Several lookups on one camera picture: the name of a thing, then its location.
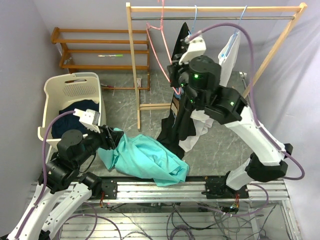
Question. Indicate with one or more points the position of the teal t shirt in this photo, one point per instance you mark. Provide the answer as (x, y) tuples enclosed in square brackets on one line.
[(144, 157)]

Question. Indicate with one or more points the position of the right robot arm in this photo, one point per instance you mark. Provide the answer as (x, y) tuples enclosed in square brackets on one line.
[(199, 80)]

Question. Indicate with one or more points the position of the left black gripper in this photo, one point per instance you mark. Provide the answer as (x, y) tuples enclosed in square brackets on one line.
[(113, 138)]

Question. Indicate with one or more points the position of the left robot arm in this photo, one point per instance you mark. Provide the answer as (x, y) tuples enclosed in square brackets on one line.
[(60, 189)]

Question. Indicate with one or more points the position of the white t shirt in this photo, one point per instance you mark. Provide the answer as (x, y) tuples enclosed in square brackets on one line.
[(201, 121)]

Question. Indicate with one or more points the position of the dark blue garment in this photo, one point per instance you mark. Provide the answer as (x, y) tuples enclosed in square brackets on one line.
[(71, 122)]

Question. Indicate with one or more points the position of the green white pen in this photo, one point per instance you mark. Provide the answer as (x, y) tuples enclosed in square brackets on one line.
[(110, 55)]

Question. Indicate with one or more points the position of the aluminium rail base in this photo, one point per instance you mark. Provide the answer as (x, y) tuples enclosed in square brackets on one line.
[(196, 189)]

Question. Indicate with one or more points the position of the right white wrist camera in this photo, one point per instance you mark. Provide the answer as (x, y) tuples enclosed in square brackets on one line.
[(196, 47)]

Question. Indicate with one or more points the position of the cream plastic laundry basket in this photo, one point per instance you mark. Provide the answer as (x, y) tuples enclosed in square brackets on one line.
[(63, 90)]

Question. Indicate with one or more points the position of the pink wire hanger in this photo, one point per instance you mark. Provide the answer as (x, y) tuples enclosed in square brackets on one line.
[(155, 35)]

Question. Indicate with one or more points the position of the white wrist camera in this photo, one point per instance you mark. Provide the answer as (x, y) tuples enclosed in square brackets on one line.
[(89, 119), (196, 47)]

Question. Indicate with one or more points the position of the light blue wire hanger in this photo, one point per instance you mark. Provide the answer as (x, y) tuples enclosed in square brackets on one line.
[(240, 20)]

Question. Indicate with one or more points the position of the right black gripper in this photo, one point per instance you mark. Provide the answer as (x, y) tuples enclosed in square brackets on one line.
[(173, 68)]

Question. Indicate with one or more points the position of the brown wooden shoe rack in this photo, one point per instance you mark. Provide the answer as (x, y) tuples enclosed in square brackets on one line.
[(67, 62)]

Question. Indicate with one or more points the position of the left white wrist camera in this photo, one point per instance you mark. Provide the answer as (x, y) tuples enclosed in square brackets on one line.
[(89, 119)]

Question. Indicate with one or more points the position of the wooden clothes rack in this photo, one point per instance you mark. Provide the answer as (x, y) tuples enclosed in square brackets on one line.
[(297, 10)]

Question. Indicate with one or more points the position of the black t shirt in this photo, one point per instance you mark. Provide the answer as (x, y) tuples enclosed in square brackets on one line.
[(178, 125)]

